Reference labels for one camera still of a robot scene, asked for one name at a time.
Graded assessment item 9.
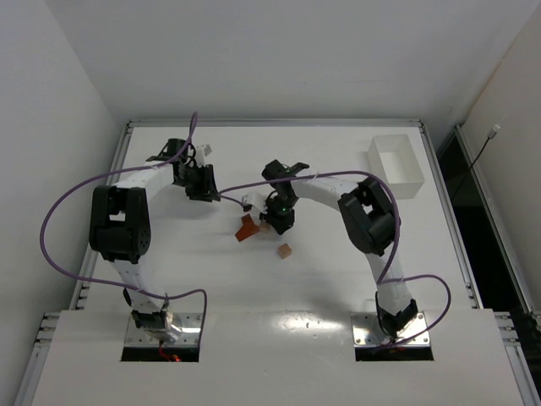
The short light wood block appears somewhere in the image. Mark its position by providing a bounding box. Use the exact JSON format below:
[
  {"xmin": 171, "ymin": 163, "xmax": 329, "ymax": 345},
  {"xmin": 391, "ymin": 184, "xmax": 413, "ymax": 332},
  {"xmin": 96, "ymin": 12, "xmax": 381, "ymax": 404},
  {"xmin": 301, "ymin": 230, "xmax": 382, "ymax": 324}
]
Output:
[{"xmin": 260, "ymin": 222, "xmax": 271, "ymax": 233}]

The small light wood cube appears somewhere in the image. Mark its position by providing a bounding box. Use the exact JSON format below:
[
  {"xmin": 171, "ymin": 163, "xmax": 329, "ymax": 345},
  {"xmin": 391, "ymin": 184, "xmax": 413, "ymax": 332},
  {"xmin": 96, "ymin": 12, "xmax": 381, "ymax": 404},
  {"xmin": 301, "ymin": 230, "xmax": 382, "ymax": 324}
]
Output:
[{"xmin": 277, "ymin": 244, "xmax": 292, "ymax": 259}]

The white perforated box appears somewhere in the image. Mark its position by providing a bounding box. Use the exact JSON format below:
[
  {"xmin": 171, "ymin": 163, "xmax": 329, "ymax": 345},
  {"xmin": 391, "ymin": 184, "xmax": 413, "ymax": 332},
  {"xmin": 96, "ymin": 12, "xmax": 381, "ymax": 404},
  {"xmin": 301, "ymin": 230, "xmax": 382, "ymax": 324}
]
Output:
[{"xmin": 367, "ymin": 134, "xmax": 424, "ymax": 200}]

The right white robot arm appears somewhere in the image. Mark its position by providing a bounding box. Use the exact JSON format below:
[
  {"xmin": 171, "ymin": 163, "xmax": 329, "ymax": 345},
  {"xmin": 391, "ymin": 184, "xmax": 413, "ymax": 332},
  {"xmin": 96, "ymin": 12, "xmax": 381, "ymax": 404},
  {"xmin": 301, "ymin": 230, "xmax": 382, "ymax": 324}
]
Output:
[{"xmin": 260, "ymin": 160, "xmax": 418, "ymax": 338}]

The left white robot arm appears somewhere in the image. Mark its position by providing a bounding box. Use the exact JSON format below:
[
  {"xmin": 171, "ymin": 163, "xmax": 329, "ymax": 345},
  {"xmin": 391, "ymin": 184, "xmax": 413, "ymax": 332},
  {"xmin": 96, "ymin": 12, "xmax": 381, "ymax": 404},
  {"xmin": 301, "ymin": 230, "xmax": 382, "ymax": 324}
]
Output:
[{"xmin": 90, "ymin": 139, "xmax": 220, "ymax": 343}]

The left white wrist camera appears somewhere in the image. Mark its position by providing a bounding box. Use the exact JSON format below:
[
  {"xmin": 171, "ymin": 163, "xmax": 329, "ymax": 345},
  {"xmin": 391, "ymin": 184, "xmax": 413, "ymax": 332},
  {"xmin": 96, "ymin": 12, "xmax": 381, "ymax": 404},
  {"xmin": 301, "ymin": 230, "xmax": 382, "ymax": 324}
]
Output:
[{"xmin": 194, "ymin": 144, "xmax": 212, "ymax": 167}]

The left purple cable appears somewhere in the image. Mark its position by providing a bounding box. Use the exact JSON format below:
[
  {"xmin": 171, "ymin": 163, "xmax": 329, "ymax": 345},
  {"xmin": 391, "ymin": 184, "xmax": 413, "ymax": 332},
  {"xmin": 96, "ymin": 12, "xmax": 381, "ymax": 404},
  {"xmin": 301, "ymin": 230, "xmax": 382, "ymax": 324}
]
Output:
[{"xmin": 41, "ymin": 111, "xmax": 208, "ymax": 329}]

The purple cable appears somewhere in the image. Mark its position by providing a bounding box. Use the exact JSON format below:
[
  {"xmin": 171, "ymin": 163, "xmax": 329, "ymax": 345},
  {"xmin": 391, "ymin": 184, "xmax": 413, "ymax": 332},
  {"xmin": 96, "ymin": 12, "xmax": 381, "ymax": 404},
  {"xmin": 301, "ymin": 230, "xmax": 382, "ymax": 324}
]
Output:
[
  {"xmin": 219, "ymin": 169, "xmax": 452, "ymax": 352},
  {"xmin": 41, "ymin": 111, "xmax": 208, "ymax": 329}
]

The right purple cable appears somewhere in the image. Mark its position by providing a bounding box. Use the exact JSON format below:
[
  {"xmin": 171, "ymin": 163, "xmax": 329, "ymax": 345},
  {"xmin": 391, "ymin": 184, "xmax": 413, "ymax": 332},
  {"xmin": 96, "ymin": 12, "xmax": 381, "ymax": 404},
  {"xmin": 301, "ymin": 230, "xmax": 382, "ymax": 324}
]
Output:
[{"xmin": 219, "ymin": 169, "xmax": 452, "ymax": 352}]

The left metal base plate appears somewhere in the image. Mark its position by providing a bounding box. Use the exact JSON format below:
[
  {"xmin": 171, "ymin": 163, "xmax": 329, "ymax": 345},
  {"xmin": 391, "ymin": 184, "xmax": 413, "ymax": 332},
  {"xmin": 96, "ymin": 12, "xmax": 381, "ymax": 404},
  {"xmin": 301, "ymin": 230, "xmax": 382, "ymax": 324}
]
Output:
[{"xmin": 123, "ymin": 313, "xmax": 202, "ymax": 348}]

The metal base plate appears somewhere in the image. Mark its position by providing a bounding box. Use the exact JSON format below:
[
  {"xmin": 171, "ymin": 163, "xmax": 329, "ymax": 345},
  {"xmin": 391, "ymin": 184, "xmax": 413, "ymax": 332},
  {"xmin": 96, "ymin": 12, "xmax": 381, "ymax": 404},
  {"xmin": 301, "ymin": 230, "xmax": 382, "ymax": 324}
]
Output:
[
  {"xmin": 351, "ymin": 312, "xmax": 431, "ymax": 348},
  {"xmin": 123, "ymin": 313, "xmax": 202, "ymax": 348}
]

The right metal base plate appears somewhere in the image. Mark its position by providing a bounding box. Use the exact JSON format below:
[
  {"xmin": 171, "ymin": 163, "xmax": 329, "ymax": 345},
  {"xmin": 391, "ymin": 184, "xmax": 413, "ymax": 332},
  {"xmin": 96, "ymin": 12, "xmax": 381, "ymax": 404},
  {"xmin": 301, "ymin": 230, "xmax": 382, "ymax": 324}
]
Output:
[{"xmin": 351, "ymin": 312, "xmax": 431, "ymax": 348}]

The black wall cable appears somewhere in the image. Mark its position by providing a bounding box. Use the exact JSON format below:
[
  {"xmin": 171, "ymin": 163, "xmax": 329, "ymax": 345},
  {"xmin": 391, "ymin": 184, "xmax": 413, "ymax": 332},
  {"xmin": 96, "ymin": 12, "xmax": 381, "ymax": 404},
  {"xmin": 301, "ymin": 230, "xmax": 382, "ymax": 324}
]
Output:
[{"xmin": 439, "ymin": 123, "xmax": 501, "ymax": 212}]

